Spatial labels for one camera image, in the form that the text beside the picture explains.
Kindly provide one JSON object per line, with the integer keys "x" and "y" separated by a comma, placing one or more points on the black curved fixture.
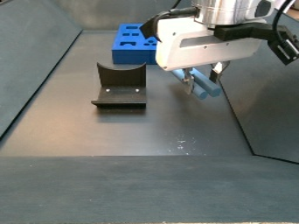
{"x": 121, "y": 87}

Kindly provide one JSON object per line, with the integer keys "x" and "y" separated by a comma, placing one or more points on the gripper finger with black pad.
{"x": 188, "y": 80}

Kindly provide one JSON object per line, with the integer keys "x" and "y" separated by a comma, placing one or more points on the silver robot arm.
{"x": 228, "y": 11}

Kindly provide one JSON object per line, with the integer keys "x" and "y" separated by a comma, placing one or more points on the blue block with shaped holes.
{"x": 130, "y": 48}

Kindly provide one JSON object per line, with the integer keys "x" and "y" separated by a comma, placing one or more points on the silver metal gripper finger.
{"x": 216, "y": 70}

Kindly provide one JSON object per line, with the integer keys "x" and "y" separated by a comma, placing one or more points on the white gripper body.
{"x": 188, "y": 45}

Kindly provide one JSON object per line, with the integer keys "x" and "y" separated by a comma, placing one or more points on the light blue square-circle object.
{"x": 202, "y": 86}

